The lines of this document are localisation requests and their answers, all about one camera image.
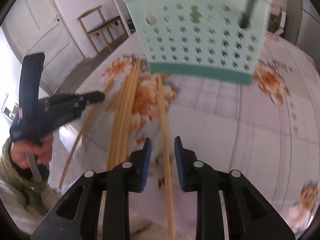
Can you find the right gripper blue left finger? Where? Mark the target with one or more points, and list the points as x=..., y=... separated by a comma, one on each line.
x=145, y=157

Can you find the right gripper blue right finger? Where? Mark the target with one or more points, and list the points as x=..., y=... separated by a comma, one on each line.
x=179, y=156

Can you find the mint green utensil caddy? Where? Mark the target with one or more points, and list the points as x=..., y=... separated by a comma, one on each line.
x=201, y=37

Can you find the stainless steel spoon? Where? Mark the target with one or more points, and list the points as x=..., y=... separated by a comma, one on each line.
x=245, y=17

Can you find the person left hand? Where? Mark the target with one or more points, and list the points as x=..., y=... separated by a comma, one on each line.
x=19, y=150

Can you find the floral plaid tablecloth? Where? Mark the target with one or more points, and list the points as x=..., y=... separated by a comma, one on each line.
x=268, y=131

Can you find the white door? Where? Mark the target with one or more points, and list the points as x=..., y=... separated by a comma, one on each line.
x=34, y=26

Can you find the wooden chair dark seat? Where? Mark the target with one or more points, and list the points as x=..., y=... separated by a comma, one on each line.
x=99, y=29

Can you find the silver refrigerator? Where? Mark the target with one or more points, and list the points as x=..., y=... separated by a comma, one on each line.
x=302, y=27

